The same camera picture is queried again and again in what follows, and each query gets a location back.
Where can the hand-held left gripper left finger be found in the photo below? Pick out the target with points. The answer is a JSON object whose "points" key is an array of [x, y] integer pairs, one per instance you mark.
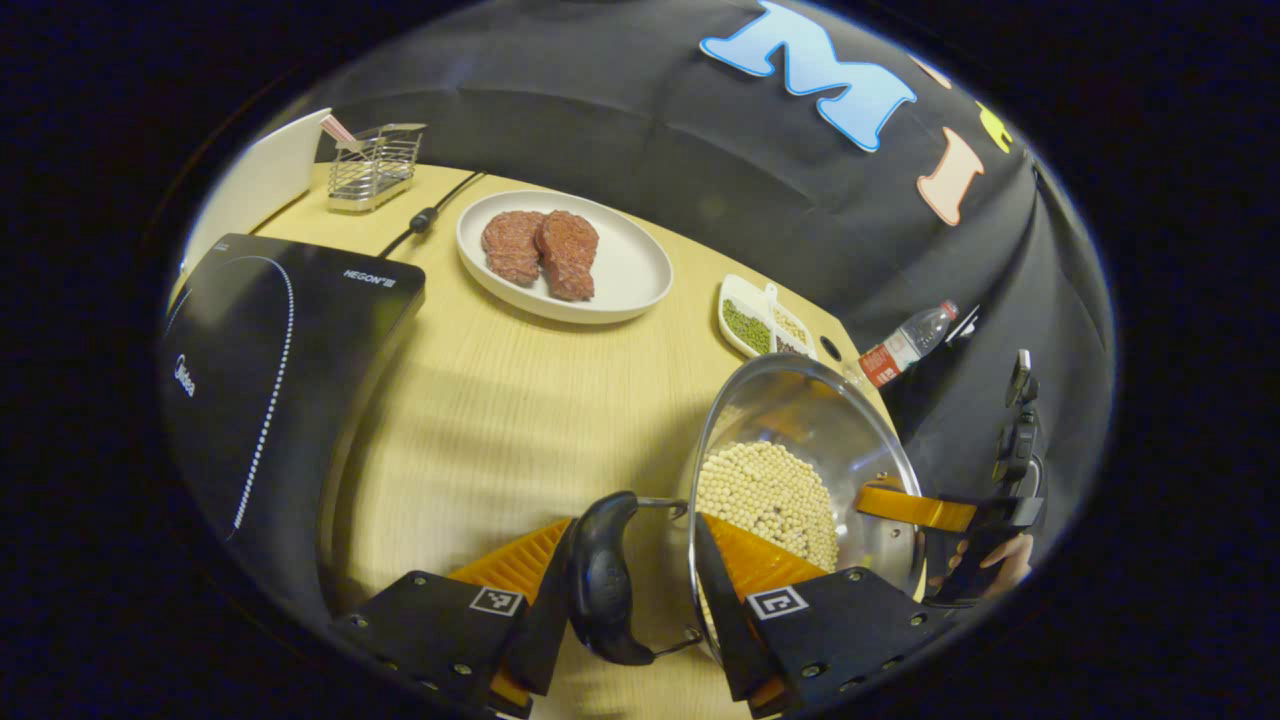
{"points": [[535, 640]]}

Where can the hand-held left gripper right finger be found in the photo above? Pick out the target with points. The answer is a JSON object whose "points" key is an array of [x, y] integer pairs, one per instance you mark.
{"points": [[722, 620]]}

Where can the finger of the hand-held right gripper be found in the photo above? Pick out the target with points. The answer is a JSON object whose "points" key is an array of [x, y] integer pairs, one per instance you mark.
{"points": [[915, 508]]}

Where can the heap of yellow soybeans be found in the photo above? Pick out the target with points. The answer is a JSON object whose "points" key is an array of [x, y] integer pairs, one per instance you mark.
{"points": [[770, 490]]}

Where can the black induction cooktop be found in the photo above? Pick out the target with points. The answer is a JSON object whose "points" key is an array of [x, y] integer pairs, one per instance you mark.
{"points": [[300, 350]]}

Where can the clear plastic bottle red label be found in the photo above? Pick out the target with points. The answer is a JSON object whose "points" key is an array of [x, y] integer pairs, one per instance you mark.
{"points": [[905, 345]]}

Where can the heap of dark red beans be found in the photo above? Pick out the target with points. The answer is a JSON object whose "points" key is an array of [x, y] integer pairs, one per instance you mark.
{"points": [[792, 348]]}

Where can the small heap of pale beans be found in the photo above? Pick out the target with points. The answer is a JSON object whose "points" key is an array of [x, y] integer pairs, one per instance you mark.
{"points": [[792, 325]]}

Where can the heap of green beans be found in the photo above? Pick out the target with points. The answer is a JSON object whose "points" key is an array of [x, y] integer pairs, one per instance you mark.
{"points": [[746, 327]]}

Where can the white divided dish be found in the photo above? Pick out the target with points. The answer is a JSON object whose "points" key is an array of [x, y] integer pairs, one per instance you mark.
{"points": [[740, 290]]}

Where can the white round plate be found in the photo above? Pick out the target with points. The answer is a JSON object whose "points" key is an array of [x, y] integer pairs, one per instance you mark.
{"points": [[635, 265]]}

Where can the red meat patty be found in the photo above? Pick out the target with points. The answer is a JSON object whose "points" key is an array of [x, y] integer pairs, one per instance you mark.
{"points": [[570, 255], [512, 248]]}

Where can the white toaster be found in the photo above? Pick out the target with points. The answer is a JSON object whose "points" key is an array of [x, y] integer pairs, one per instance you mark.
{"points": [[260, 180]]}

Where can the pink white stick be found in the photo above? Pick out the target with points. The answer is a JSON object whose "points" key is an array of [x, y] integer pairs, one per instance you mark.
{"points": [[340, 132]]}

